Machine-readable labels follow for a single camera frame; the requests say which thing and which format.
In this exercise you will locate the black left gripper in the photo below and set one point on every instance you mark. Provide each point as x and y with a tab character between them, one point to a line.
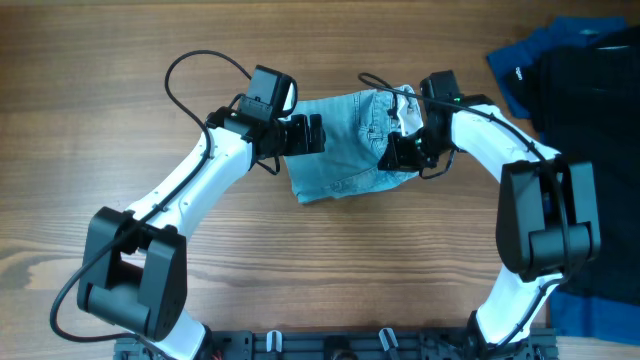
299	143

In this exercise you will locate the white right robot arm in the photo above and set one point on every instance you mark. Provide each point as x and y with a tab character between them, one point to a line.
547	223

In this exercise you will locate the light blue denim shorts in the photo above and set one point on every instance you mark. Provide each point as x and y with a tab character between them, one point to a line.
356	127

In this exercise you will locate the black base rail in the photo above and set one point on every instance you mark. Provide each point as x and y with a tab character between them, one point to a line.
430	343

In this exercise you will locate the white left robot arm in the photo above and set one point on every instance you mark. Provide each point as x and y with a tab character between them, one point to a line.
134	271

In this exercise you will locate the blue folded shirt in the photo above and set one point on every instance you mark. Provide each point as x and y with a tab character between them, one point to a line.
577	81

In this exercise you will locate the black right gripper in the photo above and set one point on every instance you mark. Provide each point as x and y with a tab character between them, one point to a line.
397	158

